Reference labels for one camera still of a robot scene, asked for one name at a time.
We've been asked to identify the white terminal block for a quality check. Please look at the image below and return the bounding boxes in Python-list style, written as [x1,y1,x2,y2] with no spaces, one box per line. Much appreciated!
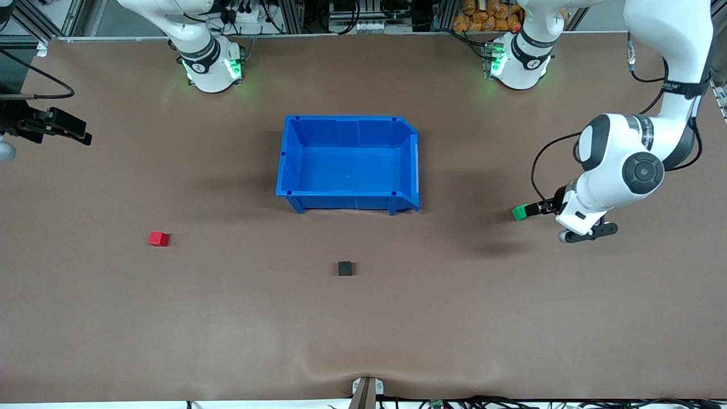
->
[353,20,412,33]

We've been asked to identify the white power strip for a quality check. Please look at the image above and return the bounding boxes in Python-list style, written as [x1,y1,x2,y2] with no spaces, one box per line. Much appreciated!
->
[227,5,268,26]

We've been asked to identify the blue plastic storage bin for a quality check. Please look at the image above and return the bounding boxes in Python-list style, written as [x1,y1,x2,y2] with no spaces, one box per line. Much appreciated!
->
[275,115,421,215]

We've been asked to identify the orange snack bag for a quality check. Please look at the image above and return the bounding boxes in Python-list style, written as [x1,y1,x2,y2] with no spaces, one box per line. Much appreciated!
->
[453,0,522,32]

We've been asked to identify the aluminium frame rail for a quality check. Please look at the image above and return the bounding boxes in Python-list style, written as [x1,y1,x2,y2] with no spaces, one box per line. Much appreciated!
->
[707,0,727,123]
[0,0,86,43]

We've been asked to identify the large table mat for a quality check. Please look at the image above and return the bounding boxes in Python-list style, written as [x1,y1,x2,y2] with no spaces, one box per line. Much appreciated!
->
[0,31,727,403]

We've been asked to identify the grey metal frame post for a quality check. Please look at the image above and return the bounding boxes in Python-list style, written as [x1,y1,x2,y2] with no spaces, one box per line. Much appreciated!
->
[430,0,458,32]
[275,0,304,35]

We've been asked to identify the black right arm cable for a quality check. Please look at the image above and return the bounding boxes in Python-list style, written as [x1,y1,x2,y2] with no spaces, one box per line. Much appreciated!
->
[0,48,76,101]

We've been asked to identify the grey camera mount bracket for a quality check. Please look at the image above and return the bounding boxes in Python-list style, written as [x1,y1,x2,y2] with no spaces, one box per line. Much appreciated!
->
[349,377,385,409]

